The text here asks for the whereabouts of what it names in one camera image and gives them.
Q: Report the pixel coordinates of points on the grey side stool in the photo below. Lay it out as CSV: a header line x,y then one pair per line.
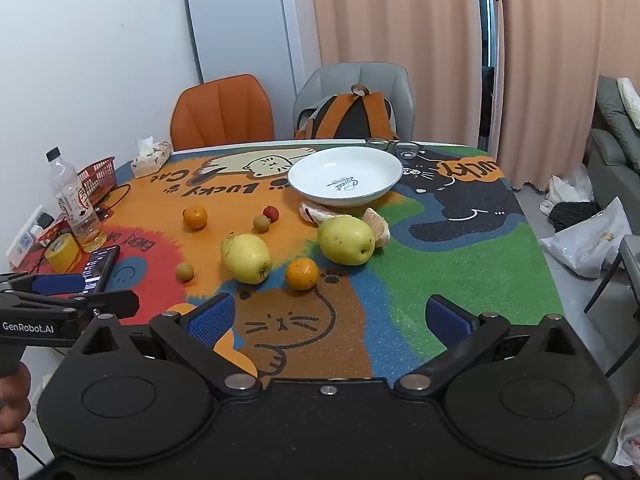
x,y
630,260

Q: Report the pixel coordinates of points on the brown longan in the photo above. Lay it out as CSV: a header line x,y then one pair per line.
x,y
261,223
184,271

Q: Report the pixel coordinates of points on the red plastic basket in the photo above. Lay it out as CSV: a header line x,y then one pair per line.
x,y
97,177

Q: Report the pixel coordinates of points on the white plate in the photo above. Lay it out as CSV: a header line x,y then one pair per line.
x,y
345,175

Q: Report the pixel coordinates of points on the red print plastic bag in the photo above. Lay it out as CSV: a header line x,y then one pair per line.
x,y
629,440

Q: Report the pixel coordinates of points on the yellow tape roll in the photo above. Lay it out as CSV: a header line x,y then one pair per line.
x,y
62,255

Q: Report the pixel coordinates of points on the orange grey backpack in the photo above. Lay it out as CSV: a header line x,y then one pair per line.
x,y
350,117

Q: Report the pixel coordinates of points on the grey sofa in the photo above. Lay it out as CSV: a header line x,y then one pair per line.
x,y
612,160

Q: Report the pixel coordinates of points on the pink curtain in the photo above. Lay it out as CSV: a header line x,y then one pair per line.
x,y
565,60
395,20

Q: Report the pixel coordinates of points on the mandarin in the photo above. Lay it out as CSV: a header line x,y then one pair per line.
x,y
195,217
302,274

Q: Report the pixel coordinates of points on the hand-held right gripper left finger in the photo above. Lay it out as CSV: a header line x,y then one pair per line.
x,y
212,320

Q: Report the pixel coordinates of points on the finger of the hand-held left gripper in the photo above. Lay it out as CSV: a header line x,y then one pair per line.
x,y
57,285
115,304

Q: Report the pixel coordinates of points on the eyeglasses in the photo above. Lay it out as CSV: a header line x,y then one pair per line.
x,y
407,149

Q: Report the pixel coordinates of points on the grey chair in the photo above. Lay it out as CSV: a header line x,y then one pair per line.
x,y
360,77

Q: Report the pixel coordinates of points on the white power strip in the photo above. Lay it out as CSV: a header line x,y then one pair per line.
x,y
22,242

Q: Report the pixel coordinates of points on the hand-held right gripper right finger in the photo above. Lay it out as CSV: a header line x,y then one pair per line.
x,y
445,317

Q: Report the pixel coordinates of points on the white pillow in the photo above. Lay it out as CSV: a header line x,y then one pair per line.
x,y
629,95

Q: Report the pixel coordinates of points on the person's left hand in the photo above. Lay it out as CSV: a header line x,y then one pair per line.
x,y
12,405

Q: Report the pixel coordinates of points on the yellow pear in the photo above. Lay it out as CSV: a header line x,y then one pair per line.
x,y
345,240
245,260

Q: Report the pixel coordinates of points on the patterned tissue box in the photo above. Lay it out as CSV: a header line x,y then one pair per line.
x,y
150,157

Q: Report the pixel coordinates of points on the orange chair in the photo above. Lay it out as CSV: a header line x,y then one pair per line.
x,y
220,110

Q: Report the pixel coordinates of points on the black smartphone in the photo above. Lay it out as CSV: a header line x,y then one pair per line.
x,y
100,267

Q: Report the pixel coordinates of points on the small red fruit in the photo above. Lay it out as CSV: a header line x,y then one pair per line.
x,y
271,213

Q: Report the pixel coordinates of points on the white plastic bag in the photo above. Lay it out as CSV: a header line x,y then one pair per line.
x,y
595,245
565,187

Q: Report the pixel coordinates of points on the peeled pomelo segment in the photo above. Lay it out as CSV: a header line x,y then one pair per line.
x,y
378,225
312,211

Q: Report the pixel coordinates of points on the black cloth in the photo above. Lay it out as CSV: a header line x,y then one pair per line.
x,y
572,215

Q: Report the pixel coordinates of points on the glass door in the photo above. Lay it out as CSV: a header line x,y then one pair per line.
x,y
489,35

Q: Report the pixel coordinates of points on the clear plastic bottle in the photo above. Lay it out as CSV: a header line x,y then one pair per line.
x,y
72,195

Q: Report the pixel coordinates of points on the black charger plug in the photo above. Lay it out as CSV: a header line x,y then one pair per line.
x,y
46,221

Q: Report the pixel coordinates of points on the cat printed table mat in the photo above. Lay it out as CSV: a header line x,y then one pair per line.
x,y
450,270

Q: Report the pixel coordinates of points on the white fridge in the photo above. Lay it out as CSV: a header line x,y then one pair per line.
x,y
240,35

